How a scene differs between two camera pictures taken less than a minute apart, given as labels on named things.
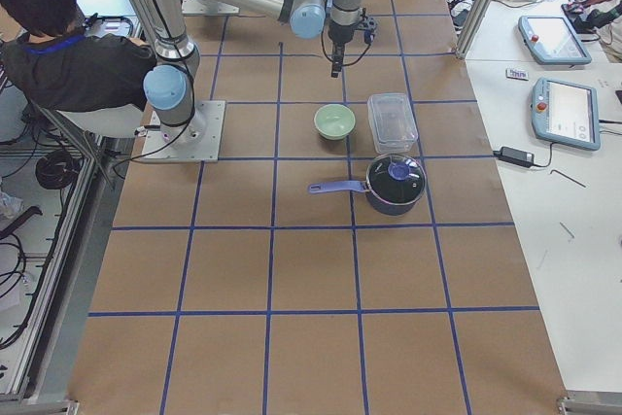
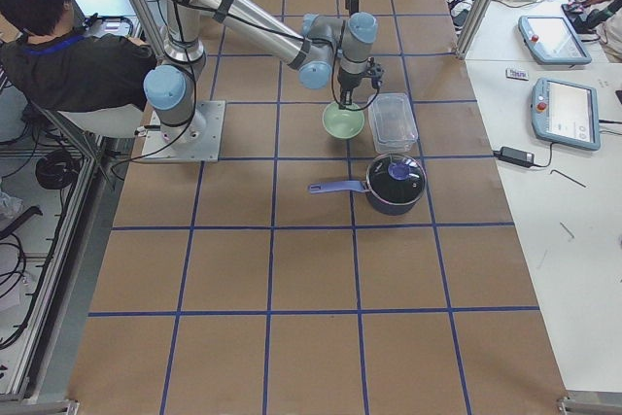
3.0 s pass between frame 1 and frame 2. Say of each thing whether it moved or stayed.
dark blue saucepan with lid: stayed
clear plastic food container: stayed
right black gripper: moved
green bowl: moved
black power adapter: stayed
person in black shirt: stayed
